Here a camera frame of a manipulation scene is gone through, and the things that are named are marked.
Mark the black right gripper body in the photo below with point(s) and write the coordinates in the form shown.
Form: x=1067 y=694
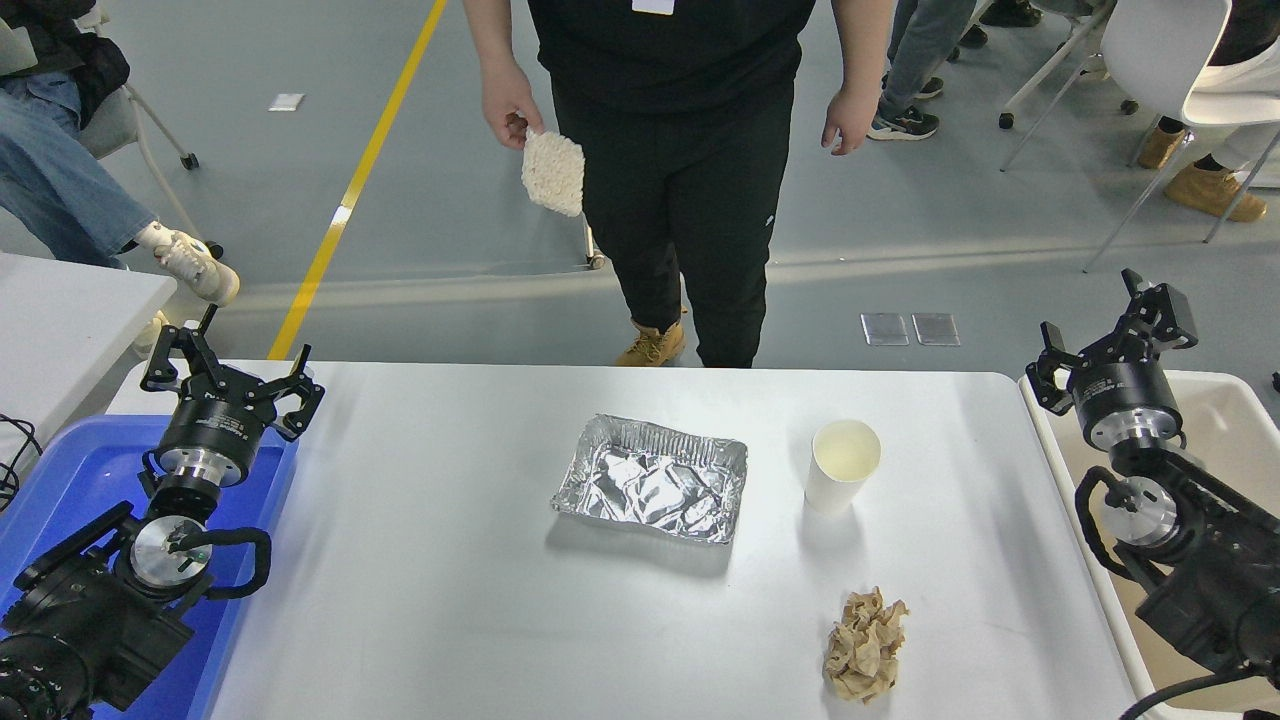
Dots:
x=1125 y=390

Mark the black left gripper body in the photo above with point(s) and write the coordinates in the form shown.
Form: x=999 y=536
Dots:
x=215 y=425

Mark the tan paper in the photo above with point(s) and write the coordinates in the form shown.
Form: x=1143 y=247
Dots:
x=865 y=645

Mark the white shell chair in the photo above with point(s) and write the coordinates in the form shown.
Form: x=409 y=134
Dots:
x=1160 y=50

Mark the white side table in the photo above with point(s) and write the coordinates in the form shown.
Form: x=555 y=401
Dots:
x=60 y=320

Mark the standing person's right forearm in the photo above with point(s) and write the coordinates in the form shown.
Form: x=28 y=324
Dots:
x=488 y=35

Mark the white paper cup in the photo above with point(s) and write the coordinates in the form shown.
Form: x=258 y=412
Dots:
x=845 y=455

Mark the white name tag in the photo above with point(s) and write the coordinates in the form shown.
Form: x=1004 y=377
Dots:
x=653 y=6

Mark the standing person's right hand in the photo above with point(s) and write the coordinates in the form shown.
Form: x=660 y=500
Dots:
x=508 y=105

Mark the grey wheeled chair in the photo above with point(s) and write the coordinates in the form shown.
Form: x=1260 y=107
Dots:
x=105 y=125

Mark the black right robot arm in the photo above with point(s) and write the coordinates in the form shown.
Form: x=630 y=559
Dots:
x=1210 y=560

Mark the blue plastic tray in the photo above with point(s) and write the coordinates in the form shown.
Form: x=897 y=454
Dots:
x=90 y=470

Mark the standing person's left hand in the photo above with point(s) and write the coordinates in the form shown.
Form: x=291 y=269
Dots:
x=852 y=120

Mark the white-legged castor chair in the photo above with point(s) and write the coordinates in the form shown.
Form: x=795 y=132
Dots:
x=1004 y=120

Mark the white floor label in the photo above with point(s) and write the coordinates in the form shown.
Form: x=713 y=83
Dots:
x=286 y=102

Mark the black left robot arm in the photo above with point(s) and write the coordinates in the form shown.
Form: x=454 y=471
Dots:
x=90 y=620

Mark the seated person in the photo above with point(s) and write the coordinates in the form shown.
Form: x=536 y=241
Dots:
x=1210 y=190
x=60 y=180

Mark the silver foil tray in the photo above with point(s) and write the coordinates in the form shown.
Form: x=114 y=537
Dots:
x=650 y=485

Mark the pale instant noodle block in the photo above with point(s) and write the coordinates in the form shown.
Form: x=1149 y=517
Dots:
x=553 y=172

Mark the silver floor plate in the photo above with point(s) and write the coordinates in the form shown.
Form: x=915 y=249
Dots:
x=885 y=329
x=936 y=329

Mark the standing person's left forearm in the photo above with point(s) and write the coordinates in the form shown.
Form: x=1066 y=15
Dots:
x=862 y=45

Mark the large pale plastic bin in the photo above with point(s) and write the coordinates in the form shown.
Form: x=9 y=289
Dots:
x=1230 y=430

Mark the grey tablet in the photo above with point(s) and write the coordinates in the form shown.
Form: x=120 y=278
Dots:
x=15 y=50

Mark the standing person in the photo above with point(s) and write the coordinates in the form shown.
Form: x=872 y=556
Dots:
x=680 y=150

